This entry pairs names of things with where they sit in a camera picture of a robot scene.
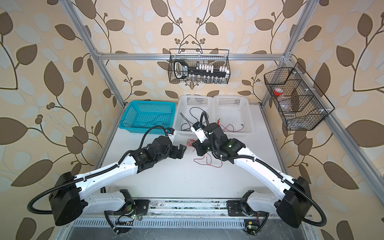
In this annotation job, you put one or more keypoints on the red capped container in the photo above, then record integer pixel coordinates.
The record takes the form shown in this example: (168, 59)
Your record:
(278, 92)

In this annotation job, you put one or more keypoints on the black wire basket wall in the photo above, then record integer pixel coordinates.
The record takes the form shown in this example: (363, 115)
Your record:
(216, 57)
(303, 105)

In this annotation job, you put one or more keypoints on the black tool with vials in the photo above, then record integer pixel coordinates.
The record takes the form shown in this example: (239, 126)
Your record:
(196, 71)

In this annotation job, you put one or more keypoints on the white plastic basket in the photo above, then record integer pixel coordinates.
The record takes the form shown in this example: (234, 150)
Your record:
(233, 114)
(189, 111)

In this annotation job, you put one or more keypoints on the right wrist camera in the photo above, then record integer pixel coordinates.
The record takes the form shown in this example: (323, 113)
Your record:
(199, 130)

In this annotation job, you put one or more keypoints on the black wire basket back wall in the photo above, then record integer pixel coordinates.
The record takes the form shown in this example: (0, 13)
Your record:
(216, 57)

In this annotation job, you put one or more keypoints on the white plastic basket right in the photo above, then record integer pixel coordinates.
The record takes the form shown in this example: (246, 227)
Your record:
(233, 114)

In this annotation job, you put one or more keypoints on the black wire basket right wall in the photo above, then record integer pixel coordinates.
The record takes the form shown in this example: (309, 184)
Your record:
(303, 105)

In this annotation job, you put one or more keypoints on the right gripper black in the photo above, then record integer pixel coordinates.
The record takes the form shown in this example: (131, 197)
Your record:
(198, 146)

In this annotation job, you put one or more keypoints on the white plastic basket left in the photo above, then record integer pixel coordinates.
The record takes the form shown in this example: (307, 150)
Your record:
(189, 111)

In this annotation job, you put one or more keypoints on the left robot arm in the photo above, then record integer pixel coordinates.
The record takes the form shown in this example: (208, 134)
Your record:
(74, 195)

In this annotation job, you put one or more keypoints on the teal plastic basket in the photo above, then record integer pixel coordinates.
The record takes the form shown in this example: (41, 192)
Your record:
(140, 116)

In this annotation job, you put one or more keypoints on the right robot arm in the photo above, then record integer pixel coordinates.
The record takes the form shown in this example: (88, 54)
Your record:
(291, 199)

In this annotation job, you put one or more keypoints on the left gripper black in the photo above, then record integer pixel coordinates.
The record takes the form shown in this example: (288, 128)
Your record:
(175, 154)

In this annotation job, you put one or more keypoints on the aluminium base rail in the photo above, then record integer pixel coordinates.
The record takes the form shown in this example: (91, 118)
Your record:
(192, 208)

